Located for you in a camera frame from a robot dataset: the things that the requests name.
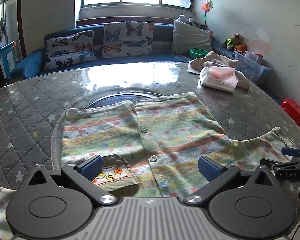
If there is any green patterned children's shirt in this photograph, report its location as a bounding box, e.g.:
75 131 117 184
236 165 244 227
0 93 296 239

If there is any red plastic stool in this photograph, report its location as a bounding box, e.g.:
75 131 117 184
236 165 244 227
280 99 300 127

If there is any clear plastic storage box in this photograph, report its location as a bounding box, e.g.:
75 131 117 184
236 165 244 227
233 52 271 86

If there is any black round induction cooktop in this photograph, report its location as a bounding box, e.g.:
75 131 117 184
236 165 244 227
85 92 162 109

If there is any orange plush toy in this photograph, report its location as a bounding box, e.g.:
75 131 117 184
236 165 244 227
235 44 248 54

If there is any beige crumpled garment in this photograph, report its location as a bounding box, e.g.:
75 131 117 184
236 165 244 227
188 51 250 90

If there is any teddy bear plush toy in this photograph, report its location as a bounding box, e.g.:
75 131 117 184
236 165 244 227
221 33 243 51

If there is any green plastic bowl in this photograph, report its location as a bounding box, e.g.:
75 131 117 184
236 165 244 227
189 49 209 60

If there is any left butterfly print cushion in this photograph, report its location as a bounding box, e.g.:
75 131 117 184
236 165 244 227
44 30 97 71

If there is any butterfly print cushion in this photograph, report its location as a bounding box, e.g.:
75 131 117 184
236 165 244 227
44 30 97 71
102 22 155 59

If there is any blue sofa bench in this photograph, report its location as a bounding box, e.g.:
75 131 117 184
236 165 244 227
9 23 281 103

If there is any right butterfly print cushion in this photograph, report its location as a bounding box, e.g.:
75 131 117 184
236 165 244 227
102 22 155 59

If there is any plain grey cushion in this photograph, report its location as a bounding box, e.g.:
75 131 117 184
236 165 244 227
171 20 212 55

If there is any colourful pinwheel toy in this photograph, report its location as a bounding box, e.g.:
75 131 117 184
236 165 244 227
201 0 213 27

